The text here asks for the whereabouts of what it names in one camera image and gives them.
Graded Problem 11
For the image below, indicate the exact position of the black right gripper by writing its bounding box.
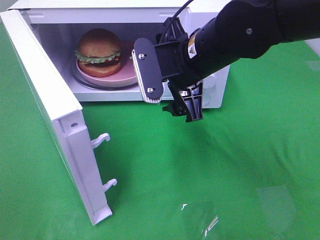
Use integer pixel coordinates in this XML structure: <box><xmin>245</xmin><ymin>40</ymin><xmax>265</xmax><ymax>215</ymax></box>
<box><xmin>156</xmin><ymin>17</ymin><xmax>211</xmax><ymax>123</ymax></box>

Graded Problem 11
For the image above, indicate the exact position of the round microwave door button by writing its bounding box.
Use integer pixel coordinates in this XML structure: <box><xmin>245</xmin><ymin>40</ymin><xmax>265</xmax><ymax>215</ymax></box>
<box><xmin>202</xmin><ymin>93</ymin><xmax>211</xmax><ymax>106</ymax></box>

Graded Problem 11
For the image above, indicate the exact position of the pink plate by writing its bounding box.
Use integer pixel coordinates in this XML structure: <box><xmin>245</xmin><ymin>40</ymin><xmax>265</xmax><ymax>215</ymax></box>
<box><xmin>73</xmin><ymin>40</ymin><xmax>138</xmax><ymax>89</ymax></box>

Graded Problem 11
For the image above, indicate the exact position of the burger with lettuce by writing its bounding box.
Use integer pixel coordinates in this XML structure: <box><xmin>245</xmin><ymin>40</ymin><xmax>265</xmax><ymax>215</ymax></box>
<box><xmin>75</xmin><ymin>28</ymin><xmax>122</xmax><ymax>78</ymax></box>

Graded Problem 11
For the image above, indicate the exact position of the white microwave door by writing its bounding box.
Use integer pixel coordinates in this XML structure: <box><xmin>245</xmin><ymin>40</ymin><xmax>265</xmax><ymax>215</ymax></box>
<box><xmin>0</xmin><ymin>10</ymin><xmax>117</xmax><ymax>225</ymax></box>

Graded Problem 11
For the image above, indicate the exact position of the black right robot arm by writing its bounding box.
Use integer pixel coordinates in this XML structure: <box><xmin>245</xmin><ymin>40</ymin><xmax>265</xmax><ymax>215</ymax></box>
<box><xmin>155</xmin><ymin>0</ymin><xmax>320</xmax><ymax>122</ymax></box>

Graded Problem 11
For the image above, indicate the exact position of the glass microwave turntable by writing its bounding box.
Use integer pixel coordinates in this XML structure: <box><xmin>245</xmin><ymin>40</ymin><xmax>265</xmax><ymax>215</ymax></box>
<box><xmin>69</xmin><ymin>58</ymin><xmax>138</xmax><ymax>91</ymax></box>

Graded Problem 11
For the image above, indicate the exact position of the green table cloth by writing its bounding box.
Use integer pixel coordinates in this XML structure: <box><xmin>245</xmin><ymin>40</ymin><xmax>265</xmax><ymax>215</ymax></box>
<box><xmin>0</xmin><ymin>28</ymin><xmax>320</xmax><ymax>240</ymax></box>

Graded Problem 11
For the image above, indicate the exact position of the clear tape patch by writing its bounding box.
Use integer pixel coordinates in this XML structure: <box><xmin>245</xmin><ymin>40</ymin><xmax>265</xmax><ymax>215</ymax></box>
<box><xmin>256</xmin><ymin>185</ymin><xmax>297</xmax><ymax>234</ymax></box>
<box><xmin>305</xmin><ymin>60</ymin><xmax>320</xmax><ymax>72</ymax></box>
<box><xmin>180</xmin><ymin>200</ymin><xmax>221</xmax><ymax>240</ymax></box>

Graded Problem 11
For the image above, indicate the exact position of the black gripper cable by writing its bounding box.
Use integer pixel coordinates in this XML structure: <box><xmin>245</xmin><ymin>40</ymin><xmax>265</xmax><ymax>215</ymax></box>
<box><xmin>159</xmin><ymin>0</ymin><xmax>195</xmax><ymax>43</ymax></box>

